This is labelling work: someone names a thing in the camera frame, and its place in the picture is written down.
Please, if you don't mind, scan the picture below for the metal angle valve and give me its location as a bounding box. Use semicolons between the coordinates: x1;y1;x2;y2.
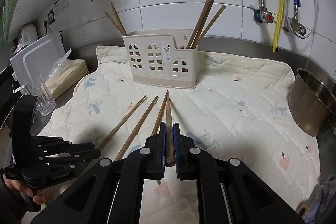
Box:
283;17;306;37

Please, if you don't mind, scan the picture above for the wooden box in plastic bag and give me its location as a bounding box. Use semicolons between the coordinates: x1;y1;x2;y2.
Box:
43;49;89;100

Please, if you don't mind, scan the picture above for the beige plastic utensil holder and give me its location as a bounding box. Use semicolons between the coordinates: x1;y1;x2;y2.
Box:
122;29;200;90

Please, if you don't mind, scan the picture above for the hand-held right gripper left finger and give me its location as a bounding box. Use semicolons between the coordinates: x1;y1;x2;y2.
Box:
30;122;166;224

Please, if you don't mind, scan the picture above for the white rounded appliance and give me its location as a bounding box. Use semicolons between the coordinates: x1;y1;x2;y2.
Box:
20;23;38;42

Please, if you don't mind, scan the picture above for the plain white cutting board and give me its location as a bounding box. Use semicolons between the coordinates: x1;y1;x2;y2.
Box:
10;52;28;83

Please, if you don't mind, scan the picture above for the grey knitted cloth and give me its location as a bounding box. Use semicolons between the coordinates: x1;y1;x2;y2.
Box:
297;174;336;216

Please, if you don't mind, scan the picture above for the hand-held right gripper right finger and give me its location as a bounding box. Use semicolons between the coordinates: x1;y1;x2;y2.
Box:
173;122;306;224

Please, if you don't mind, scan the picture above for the white cutting board grey rim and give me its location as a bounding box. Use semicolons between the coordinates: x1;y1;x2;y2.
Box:
22;31;66;83

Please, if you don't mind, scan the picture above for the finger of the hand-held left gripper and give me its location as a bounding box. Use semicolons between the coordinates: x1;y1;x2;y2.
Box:
37;136;96;153
41;149;101;170

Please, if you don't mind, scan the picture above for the person's left hand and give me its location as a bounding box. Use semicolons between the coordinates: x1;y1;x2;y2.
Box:
3;177;47;206

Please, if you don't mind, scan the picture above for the white printed wall label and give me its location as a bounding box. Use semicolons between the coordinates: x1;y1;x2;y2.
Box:
53;0;69;16

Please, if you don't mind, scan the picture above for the clear glass cup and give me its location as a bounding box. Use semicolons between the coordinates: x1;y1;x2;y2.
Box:
26;74;56;116

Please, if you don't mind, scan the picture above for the yellow corrugated gas hose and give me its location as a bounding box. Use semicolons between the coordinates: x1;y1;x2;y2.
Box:
272;0;285;54

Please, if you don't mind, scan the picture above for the stainless steel bowl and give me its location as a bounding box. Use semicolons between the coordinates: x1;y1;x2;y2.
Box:
289;68;336;137

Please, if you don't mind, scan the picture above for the cream quilted printed mat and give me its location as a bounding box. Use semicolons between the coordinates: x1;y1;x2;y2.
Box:
37;45;322;224

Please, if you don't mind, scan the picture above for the valve with red handle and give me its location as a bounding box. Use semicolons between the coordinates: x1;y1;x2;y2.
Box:
249;5;277;24

